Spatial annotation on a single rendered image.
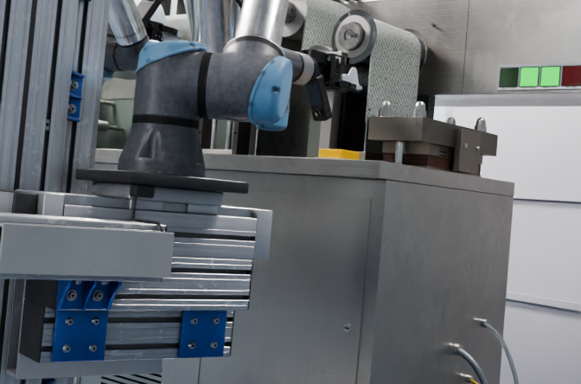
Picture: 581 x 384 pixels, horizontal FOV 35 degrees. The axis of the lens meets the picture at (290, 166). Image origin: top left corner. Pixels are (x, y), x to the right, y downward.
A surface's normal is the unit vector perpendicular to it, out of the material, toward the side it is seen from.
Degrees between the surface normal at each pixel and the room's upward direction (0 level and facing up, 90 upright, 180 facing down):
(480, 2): 90
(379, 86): 90
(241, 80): 85
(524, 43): 90
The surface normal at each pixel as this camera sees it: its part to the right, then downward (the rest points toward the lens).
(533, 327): -0.81, -0.09
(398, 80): 0.76, 0.04
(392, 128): -0.64, -0.09
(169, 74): -0.04, -0.08
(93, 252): 0.58, 0.02
